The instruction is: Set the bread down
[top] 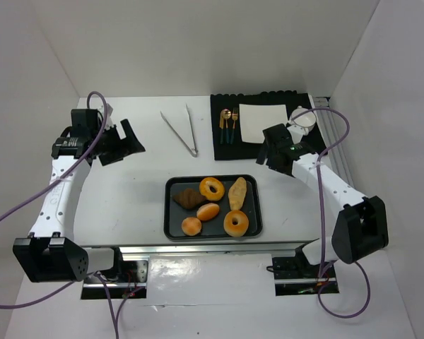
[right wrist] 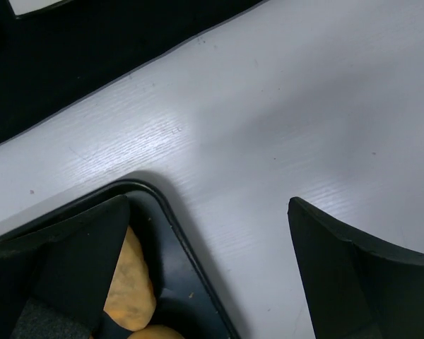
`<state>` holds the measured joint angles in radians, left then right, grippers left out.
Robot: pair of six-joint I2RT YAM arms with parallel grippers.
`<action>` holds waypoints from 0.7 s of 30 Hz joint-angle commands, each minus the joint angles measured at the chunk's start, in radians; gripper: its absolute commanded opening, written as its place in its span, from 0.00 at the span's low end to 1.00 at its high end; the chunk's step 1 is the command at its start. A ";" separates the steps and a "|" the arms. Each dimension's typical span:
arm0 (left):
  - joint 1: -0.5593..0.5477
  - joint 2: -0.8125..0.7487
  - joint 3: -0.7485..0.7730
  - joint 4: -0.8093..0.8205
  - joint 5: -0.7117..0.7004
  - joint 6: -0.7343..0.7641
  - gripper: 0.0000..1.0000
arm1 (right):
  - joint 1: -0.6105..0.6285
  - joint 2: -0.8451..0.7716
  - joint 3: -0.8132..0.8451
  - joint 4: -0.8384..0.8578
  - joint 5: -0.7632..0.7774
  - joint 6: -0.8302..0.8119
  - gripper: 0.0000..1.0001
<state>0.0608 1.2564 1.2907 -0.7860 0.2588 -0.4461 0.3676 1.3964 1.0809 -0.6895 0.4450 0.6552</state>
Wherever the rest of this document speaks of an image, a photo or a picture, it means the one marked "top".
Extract black baking tray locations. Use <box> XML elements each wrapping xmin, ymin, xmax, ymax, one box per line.
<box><xmin>163</xmin><ymin>174</ymin><xmax>263</xmax><ymax>242</ymax></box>

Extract aluminium rail frame right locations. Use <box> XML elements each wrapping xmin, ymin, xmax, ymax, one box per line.
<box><xmin>310</xmin><ymin>96</ymin><xmax>354</xmax><ymax>186</ymax></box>

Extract white cup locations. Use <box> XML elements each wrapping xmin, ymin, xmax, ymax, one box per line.
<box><xmin>288</xmin><ymin>106</ymin><xmax>317</xmax><ymax>136</ymax></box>

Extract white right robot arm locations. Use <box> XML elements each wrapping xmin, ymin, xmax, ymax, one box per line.
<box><xmin>257</xmin><ymin>124</ymin><xmax>389</xmax><ymax>265</ymax></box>

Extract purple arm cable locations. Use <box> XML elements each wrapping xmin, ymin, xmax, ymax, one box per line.
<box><xmin>290</xmin><ymin>107</ymin><xmax>371</xmax><ymax>319</ymax></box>
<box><xmin>0</xmin><ymin>90</ymin><xmax>144</xmax><ymax>339</ymax></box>

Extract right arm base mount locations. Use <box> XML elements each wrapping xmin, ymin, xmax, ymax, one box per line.
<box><xmin>266</xmin><ymin>257</ymin><xmax>339</xmax><ymax>297</ymax></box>

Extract oval orange bread roll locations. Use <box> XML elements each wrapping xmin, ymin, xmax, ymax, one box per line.
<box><xmin>196</xmin><ymin>203</ymin><xmax>220</xmax><ymax>222</ymax></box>

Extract aluminium front rail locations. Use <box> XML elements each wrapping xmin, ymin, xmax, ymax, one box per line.
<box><xmin>112</xmin><ymin>241</ymin><xmax>306</xmax><ymax>256</ymax></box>

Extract orange glazed donut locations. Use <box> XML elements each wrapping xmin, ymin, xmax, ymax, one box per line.
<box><xmin>223</xmin><ymin>210</ymin><xmax>249</xmax><ymax>237</ymax></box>
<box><xmin>199</xmin><ymin>177</ymin><xmax>225</xmax><ymax>201</ymax></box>

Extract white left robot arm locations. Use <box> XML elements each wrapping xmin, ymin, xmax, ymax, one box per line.
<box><xmin>13</xmin><ymin>105</ymin><xmax>145</xmax><ymax>283</ymax></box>

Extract brown chocolate croissant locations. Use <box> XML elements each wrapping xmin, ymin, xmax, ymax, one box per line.
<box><xmin>172</xmin><ymin>188</ymin><xmax>206</xmax><ymax>210</ymax></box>

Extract round orange bun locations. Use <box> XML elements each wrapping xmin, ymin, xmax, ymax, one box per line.
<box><xmin>181</xmin><ymin>217</ymin><xmax>202</xmax><ymax>237</ymax></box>

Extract gold fork teal handle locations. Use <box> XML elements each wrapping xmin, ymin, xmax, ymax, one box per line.
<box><xmin>230</xmin><ymin>107</ymin><xmax>239</xmax><ymax>144</ymax></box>

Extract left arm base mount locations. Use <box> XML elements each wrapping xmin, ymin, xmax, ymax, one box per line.
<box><xmin>81</xmin><ymin>249</ymin><xmax>149</xmax><ymax>300</ymax></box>

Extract white square plate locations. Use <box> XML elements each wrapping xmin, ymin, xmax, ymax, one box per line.
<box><xmin>239</xmin><ymin>104</ymin><xmax>288</xmax><ymax>144</ymax></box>

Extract long tan bread loaf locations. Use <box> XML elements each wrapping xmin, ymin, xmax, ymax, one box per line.
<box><xmin>228</xmin><ymin>177</ymin><xmax>247</xmax><ymax>210</ymax></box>

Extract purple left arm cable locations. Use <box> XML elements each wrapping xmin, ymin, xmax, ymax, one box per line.
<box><xmin>0</xmin><ymin>90</ymin><xmax>144</xmax><ymax>339</ymax></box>

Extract gold spoon teal handle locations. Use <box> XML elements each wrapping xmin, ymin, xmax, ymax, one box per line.
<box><xmin>219</xmin><ymin>109</ymin><xmax>232</xmax><ymax>144</ymax></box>

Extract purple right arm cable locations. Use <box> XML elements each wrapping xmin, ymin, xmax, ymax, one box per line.
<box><xmin>290</xmin><ymin>107</ymin><xmax>371</xmax><ymax>319</ymax></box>

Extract black placemat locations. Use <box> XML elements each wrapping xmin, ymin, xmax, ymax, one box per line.
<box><xmin>210</xmin><ymin>90</ymin><xmax>312</xmax><ymax>160</ymax></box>

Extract metal tongs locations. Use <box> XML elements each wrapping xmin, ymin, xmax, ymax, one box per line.
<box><xmin>160</xmin><ymin>104</ymin><xmax>199</xmax><ymax>157</ymax></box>

